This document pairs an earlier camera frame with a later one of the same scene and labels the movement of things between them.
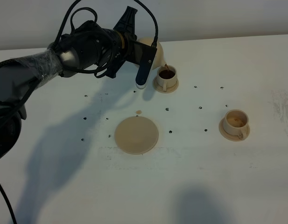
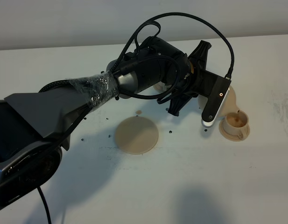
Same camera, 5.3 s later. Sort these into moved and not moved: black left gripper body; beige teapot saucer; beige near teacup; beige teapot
Moved: beige teapot; black left gripper body
Not moved: beige teapot saucer; beige near teacup
